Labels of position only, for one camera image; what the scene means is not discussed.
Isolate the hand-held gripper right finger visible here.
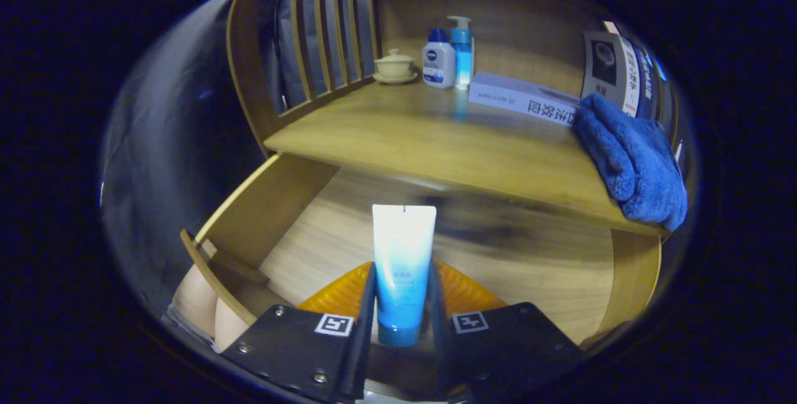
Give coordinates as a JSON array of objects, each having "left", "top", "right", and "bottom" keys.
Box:
[{"left": 427, "top": 259, "right": 583, "bottom": 404}]

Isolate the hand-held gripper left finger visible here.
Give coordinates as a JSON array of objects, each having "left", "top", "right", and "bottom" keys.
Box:
[{"left": 221, "top": 261, "right": 377, "bottom": 404}]

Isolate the blue white cream tube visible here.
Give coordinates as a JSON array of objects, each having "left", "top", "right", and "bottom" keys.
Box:
[{"left": 372, "top": 204, "right": 438, "bottom": 347}]

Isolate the wooden drawer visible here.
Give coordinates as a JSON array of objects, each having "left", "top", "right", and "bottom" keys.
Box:
[{"left": 179, "top": 154, "right": 662, "bottom": 355}]

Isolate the wooden countertop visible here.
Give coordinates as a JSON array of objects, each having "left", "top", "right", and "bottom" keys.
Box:
[{"left": 265, "top": 77, "right": 664, "bottom": 237}]

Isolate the wooden cabinet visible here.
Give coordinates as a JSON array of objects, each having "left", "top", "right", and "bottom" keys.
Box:
[{"left": 225, "top": 0, "right": 692, "bottom": 240}]

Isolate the flat-lying white book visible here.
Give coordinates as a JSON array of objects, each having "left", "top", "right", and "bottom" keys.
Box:
[{"left": 468, "top": 72, "right": 583, "bottom": 128}]

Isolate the beige lidded teacup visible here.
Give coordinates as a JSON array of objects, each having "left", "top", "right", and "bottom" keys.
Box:
[{"left": 373, "top": 49, "right": 418, "bottom": 85}]

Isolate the blue folded towel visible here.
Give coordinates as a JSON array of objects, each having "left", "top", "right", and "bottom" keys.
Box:
[{"left": 572, "top": 93, "right": 689, "bottom": 232}]

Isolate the white bottle with blue cap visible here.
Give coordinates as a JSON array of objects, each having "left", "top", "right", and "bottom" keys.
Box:
[{"left": 422, "top": 28, "right": 456, "bottom": 90}]

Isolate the blue pump bottle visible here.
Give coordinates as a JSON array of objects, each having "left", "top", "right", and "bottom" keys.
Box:
[{"left": 446, "top": 16, "right": 476, "bottom": 91}]

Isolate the white upright book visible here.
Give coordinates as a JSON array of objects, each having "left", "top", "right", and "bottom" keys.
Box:
[{"left": 581, "top": 31, "right": 642, "bottom": 118}]

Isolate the dark blue upright book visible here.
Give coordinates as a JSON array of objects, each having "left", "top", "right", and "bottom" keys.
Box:
[{"left": 632, "top": 43, "right": 664, "bottom": 121}]

